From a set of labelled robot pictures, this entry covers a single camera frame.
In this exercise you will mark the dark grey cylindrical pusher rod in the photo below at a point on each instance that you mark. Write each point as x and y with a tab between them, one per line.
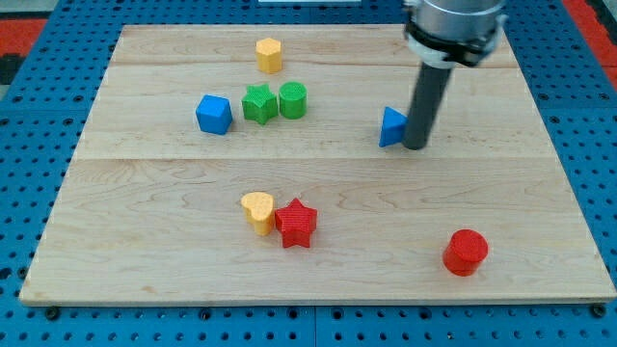
425	104

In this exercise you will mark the blue triangle block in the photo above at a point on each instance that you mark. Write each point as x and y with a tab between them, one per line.
392	127

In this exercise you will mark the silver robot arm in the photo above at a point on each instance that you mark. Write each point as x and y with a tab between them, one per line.
444	34

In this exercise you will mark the green cylinder block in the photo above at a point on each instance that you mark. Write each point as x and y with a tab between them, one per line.
293	100

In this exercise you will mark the yellow hexagon block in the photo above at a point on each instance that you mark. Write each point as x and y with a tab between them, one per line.
268	54

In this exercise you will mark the red cylinder block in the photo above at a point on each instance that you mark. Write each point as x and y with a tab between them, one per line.
465	252

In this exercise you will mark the green star block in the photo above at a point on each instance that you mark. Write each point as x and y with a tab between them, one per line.
259	104

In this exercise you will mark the red star block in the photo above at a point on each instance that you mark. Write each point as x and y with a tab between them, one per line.
296	223

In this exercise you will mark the yellow heart block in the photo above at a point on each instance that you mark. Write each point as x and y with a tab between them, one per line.
259	209

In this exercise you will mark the blue cube block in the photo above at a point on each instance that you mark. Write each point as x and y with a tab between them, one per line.
214	115

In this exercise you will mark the light wooden board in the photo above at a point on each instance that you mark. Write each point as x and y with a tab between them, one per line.
149	212

